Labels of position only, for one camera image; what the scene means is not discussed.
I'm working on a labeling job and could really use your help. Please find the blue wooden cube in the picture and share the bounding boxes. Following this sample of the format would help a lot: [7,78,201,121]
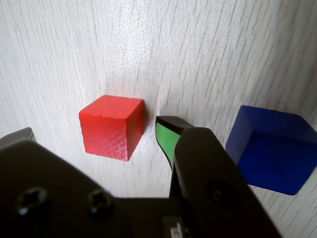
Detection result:
[225,105,317,196]

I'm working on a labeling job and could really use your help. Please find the red wooden cube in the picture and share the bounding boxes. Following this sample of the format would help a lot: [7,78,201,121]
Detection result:
[79,95,145,161]

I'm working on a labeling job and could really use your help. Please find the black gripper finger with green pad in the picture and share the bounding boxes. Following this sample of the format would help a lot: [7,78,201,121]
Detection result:
[0,127,134,238]
[155,116,283,238]

